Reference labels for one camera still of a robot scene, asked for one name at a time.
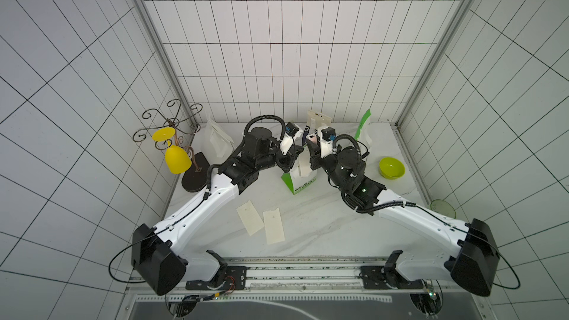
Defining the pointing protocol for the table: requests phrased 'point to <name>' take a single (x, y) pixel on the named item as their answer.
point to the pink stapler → (313, 138)
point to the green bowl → (391, 168)
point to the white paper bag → (219, 141)
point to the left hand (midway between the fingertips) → (298, 153)
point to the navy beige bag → (315, 120)
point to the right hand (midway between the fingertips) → (314, 133)
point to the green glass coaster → (444, 207)
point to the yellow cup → (178, 159)
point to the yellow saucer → (164, 134)
